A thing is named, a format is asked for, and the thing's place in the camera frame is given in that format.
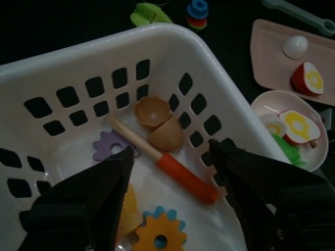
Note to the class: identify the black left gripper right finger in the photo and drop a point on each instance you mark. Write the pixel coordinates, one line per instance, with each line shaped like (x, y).
(280, 192)

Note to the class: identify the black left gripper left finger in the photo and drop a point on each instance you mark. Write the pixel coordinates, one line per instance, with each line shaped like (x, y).
(74, 202)

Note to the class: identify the yellow toy corn top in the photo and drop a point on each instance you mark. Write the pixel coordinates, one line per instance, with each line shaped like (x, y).
(129, 209)

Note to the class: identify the green toy leaf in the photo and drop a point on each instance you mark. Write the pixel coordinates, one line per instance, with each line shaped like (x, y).
(292, 153)

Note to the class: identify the purple toy gear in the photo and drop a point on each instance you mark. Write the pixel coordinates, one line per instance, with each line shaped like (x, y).
(107, 145)

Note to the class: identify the red apple half with stem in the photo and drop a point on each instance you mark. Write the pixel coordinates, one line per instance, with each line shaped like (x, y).
(301, 127)

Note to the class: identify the toy boiled egg half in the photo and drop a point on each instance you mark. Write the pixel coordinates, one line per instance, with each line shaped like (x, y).
(274, 125)

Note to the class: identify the blue toy gear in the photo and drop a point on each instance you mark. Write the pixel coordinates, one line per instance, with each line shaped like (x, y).
(168, 213)

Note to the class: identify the orange toy gear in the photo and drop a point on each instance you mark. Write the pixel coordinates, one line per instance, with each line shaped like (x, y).
(161, 232)

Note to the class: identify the pink plate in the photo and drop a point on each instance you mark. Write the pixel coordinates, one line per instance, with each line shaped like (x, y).
(280, 104)

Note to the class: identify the white plastic basket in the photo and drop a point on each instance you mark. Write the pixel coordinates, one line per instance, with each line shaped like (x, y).
(132, 81)

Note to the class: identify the pink tray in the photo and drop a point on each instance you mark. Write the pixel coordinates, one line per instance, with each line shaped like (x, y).
(276, 62)

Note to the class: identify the white toy egg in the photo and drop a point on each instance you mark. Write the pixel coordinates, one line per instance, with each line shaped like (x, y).
(296, 46)

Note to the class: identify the stack of coloured toy gears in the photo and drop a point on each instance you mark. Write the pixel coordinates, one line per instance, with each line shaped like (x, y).
(198, 14)

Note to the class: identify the green toy vegetable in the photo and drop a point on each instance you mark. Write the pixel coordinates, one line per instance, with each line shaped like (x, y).
(149, 14)

